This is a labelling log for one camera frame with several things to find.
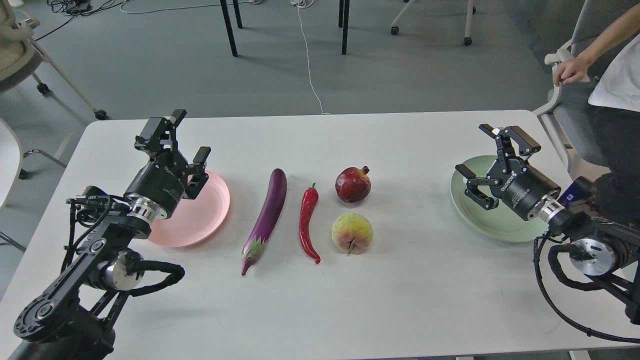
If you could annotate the grey office chair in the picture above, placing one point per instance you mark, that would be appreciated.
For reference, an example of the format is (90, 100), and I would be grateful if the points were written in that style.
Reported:
(565, 116)

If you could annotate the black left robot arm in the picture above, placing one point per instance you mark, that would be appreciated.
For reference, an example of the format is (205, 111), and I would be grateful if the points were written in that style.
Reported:
(74, 317)

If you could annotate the purple eggplant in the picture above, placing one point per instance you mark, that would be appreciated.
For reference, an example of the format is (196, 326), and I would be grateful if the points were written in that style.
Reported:
(271, 210)

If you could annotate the yellow pink apple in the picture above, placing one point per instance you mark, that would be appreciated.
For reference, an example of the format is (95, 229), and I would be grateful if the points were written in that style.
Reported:
(352, 232)

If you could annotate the person in white shirt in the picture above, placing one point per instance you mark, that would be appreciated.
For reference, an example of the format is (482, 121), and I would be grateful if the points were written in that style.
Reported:
(615, 121)

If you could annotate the person's forearm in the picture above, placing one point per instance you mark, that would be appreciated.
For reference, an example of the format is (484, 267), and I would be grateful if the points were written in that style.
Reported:
(620, 30)

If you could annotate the pink plate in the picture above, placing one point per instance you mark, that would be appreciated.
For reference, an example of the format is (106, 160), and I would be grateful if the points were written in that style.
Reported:
(194, 220)

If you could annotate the red chili pepper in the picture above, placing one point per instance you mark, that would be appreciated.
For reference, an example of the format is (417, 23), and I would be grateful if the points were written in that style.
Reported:
(309, 201)

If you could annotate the green plate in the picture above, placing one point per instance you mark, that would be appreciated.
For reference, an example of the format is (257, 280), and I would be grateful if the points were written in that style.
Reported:
(500, 223)

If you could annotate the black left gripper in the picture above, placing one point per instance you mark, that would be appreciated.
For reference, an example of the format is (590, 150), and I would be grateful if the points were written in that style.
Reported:
(160, 186)

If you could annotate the red pomegranate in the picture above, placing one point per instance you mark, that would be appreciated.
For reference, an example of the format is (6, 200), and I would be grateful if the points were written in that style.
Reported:
(353, 184)

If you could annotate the person's hand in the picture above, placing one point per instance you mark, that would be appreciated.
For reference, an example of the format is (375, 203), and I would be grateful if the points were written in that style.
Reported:
(571, 71)

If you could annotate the beige office chair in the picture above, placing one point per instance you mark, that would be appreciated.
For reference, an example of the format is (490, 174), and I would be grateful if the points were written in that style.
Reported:
(21, 55)

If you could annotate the black table leg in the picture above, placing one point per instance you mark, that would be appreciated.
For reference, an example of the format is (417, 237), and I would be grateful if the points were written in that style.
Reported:
(226, 17)
(343, 18)

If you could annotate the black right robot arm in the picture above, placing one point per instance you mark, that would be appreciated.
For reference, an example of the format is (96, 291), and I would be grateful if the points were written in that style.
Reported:
(587, 249)

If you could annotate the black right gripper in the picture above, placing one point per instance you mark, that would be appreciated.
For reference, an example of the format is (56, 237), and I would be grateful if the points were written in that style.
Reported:
(511, 180)

